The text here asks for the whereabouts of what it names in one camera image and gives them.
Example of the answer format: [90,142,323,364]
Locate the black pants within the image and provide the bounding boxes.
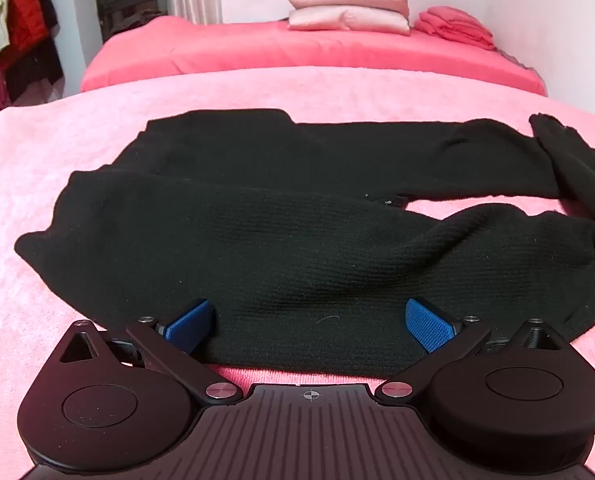
[15,108,595,381]

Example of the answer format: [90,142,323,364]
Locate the pink fleece blanket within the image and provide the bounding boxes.
[0,67,595,480]

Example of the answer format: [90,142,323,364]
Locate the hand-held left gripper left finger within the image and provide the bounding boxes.
[56,298,241,406]

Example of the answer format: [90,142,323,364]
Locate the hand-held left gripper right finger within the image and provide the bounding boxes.
[376,298,571,406]

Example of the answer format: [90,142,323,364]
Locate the black hanging garment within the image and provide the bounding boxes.
[8,0,66,103]

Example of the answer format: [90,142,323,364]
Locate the red hanging jacket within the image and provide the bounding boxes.
[0,0,51,68]

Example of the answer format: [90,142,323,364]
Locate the bed with red sheet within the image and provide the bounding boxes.
[80,15,548,97]

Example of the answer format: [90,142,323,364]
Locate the folded red blanket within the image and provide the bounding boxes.
[413,6,495,51]

